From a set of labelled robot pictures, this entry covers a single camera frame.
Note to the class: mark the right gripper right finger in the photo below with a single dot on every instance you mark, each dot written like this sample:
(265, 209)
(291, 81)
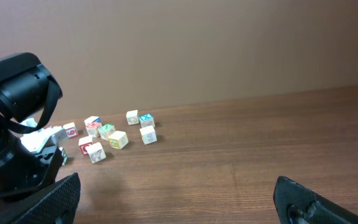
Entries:
(295, 203)

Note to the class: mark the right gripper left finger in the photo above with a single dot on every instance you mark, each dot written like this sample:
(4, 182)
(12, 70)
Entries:
(56, 203)

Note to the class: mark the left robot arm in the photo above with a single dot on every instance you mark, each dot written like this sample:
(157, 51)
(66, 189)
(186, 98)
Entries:
(28, 97)

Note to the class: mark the green-sided picture block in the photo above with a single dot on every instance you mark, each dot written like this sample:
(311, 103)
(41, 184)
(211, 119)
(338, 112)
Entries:
(64, 155)

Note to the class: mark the plain wooden picture block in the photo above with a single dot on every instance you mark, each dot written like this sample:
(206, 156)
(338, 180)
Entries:
(96, 152)

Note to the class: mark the red O sided block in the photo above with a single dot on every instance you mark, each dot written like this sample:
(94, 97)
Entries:
(85, 142)

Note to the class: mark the red-sided picture block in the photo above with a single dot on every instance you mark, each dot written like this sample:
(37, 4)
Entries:
(70, 129)

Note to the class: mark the red M letter block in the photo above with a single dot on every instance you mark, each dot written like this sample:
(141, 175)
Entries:
(93, 129)

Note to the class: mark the green N letter block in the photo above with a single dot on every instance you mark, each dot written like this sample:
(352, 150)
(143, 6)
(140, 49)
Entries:
(106, 130)

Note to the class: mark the yellow-sided picture block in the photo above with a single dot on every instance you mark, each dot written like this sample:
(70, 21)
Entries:
(118, 139)

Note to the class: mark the plain top block blue side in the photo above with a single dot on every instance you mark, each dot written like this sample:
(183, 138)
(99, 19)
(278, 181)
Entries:
(92, 119)

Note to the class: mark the yellow-sided block right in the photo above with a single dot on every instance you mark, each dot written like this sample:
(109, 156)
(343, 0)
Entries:
(148, 135)

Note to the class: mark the plain wooden block top right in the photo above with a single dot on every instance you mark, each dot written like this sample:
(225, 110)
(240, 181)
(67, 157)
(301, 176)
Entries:
(132, 117)

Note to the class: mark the blue X letter block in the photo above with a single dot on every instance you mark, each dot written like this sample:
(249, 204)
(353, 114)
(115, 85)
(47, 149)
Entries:
(147, 120)

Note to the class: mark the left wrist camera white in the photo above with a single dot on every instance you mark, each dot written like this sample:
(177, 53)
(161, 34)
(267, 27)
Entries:
(53, 136)

